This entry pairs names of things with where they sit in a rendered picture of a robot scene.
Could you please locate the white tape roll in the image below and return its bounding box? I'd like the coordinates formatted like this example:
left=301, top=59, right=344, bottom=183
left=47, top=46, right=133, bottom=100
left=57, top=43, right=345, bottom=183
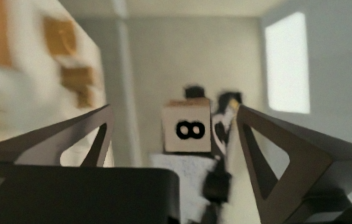
left=71, top=127, right=99, bottom=154

